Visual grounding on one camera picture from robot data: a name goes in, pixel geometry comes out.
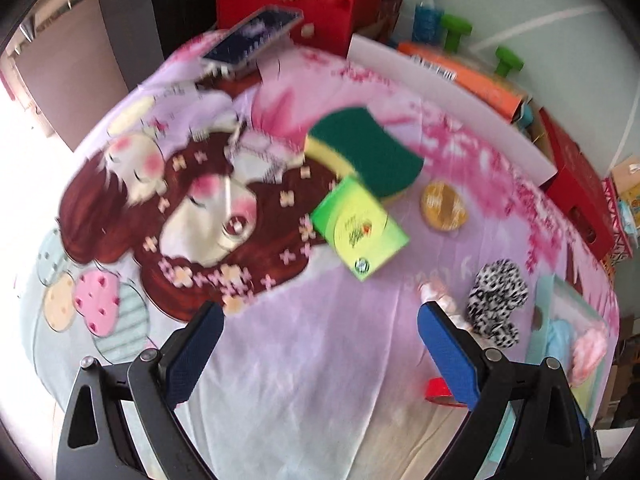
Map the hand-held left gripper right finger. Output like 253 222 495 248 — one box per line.
416 302 598 480

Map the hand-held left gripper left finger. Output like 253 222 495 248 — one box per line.
55 301 226 480

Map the red ring-shaped item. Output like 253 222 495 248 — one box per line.
424 377 473 408

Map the pink floral cloth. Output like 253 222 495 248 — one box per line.
417 277 473 333

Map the black and white spotted cloth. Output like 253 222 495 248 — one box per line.
465 258 531 348

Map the teal-edged white box tray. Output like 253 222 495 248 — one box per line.
487 274 621 463

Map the blue face mask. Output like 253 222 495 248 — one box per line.
545 320 576 366

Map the pink fluffy cloth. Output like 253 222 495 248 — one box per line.
570 327 611 386

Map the round yellow disc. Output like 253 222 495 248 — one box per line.
420 180 470 233

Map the green tissue packet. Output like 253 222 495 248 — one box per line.
310 176 411 282

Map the green and yellow sponge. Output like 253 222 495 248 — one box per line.
304 106 426 206

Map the printed cartoon blanket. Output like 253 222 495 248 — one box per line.
15 30 621 480

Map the red and white patterned box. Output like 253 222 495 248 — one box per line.
602 180 640 273

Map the red gift box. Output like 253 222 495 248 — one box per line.
537 107 615 261

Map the light blue wipes packet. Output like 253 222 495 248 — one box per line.
617 197 640 241

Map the white foam board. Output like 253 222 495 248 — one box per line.
347 34 558 186

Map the orange cardboard box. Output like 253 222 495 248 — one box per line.
397 42 531 126

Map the green dumbbell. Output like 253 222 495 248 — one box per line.
440 13 473 53
492 46 525 78

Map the brown cabinet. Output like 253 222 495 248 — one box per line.
15 0 166 151

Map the smartphone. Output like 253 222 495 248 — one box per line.
201 6 305 72

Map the blue drink bottle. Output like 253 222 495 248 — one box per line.
412 0 443 46

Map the dark red paper bag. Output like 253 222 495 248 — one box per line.
350 0 403 43

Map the red felt handbag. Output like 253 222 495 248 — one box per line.
215 0 358 58

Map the beige gift box with handle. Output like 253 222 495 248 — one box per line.
610 155 640 201

